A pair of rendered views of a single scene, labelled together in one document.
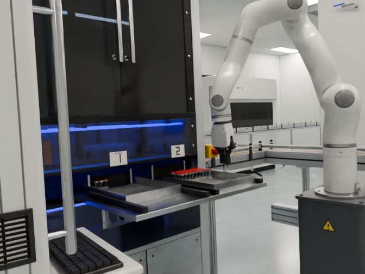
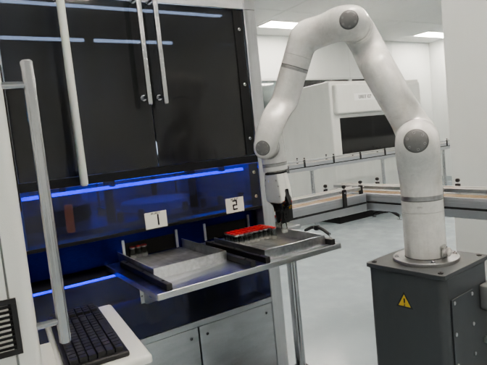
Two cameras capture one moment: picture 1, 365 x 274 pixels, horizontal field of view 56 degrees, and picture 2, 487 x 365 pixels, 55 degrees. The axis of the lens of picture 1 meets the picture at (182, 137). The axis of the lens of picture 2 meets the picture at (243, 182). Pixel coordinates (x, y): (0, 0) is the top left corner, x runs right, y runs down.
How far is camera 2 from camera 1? 0.32 m
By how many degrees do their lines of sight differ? 8
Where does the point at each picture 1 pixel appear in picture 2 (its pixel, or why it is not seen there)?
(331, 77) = (409, 110)
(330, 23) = (457, 12)
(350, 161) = (433, 219)
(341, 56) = (474, 59)
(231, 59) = (280, 94)
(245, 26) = (295, 52)
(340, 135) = (418, 185)
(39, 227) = (25, 317)
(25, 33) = not seen: outside the picture
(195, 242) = (265, 316)
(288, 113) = (444, 124)
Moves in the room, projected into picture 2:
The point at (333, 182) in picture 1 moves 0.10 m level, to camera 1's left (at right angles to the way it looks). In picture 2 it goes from (412, 245) to (378, 248)
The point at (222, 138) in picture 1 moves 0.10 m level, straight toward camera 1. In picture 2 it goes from (276, 193) to (270, 197)
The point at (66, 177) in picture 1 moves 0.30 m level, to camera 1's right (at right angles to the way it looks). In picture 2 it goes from (52, 262) to (191, 253)
